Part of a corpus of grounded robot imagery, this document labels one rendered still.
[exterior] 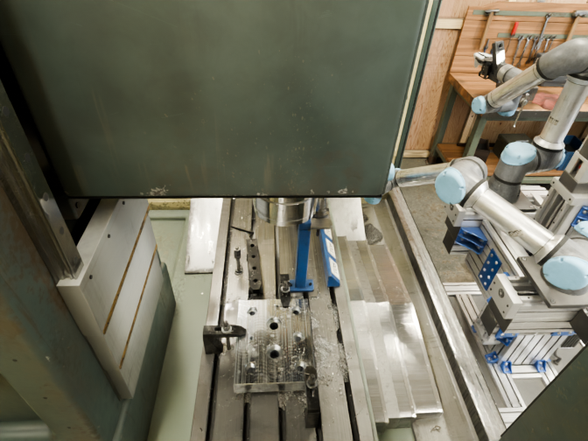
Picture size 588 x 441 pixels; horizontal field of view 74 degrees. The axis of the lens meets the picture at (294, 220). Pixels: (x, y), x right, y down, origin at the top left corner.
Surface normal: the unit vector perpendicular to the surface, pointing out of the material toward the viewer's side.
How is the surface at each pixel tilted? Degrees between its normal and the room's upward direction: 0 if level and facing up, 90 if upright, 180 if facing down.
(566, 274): 92
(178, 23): 90
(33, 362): 90
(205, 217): 26
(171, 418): 0
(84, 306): 90
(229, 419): 0
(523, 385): 0
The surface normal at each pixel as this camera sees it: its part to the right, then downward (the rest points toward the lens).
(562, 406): -1.00, 0.00
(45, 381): 0.06, 0.65
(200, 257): 0.05, -0.43
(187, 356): 0.04, -0.76
